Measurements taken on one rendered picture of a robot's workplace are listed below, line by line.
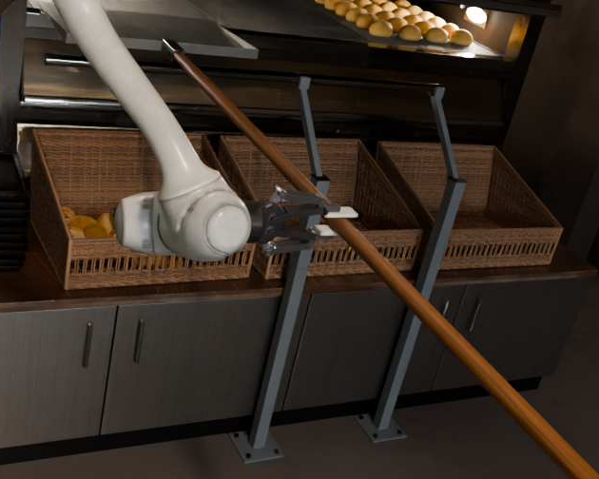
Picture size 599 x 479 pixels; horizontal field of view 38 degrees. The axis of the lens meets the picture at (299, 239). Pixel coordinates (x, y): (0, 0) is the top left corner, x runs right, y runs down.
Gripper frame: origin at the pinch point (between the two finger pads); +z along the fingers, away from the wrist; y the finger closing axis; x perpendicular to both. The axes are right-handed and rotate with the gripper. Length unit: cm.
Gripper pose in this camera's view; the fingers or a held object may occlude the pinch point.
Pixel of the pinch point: (336, 220)
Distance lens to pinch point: 160.6
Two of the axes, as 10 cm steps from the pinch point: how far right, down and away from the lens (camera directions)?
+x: 4.3, 4.7, -7.7
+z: 8.8, -0.2, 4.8
